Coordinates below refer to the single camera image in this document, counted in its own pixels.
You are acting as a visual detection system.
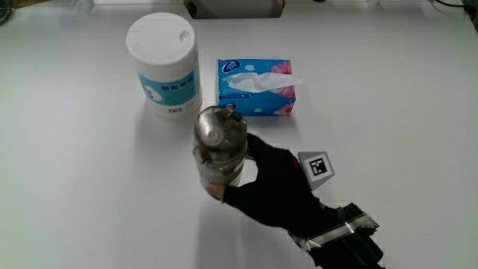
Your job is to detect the person's right hand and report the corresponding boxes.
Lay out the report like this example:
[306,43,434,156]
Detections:
[205,132,336,238]

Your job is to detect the clear bottle with steel lid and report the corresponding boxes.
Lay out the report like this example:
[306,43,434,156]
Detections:
[192,105,249,188]

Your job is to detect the blue floral tissue pack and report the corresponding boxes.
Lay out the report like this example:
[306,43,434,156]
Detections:
[216,58,304,117]

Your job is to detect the white wet wipes canister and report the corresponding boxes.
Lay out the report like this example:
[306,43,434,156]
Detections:
[125,12,203,119]

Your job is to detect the grey box with round hole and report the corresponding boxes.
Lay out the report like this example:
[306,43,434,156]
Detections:
[183,0,286,20]

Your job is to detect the black cable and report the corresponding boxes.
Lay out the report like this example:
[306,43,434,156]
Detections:
[432,0,466,8]

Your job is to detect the dark cable bundle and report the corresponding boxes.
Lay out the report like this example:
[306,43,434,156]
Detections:
[0,0,16,26]

